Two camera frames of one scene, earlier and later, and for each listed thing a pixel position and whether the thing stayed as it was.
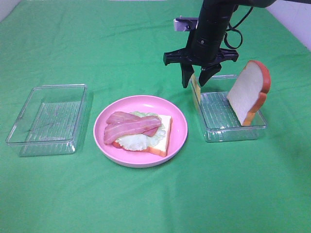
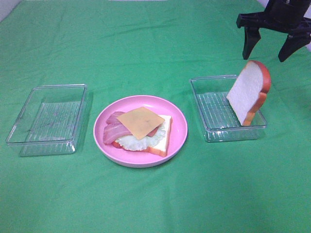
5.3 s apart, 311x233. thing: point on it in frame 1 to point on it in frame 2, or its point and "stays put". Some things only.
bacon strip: [147, 126] stays put
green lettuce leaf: [141, 142] stays put
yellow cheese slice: [196, 87] to [140, 122]
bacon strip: [117, 117] stays put
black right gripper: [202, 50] to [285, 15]
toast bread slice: [161, 148] stays put
